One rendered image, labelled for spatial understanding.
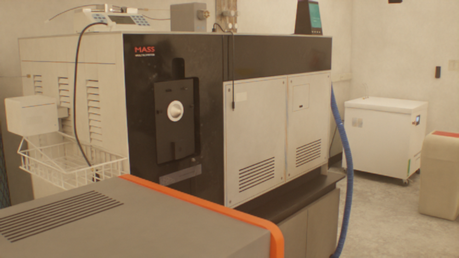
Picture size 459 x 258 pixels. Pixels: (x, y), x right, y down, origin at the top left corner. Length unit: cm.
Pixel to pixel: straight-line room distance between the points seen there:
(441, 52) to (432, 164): 156
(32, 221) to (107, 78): 56
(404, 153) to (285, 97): 268
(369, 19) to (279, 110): 342
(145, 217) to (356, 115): 379
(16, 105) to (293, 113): 107
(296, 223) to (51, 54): 118
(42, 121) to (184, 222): 78
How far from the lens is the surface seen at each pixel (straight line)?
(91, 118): 128
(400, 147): 424
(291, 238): 181
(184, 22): 169
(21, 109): 131
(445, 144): 351
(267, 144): 162
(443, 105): 475
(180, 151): 126
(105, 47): 117
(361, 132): 435
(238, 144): 147
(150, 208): 72
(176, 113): 123
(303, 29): 197
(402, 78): 484
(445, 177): 357
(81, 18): 153
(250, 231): 63
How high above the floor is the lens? 141
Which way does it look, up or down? 12 degrees down
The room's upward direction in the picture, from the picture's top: straight up
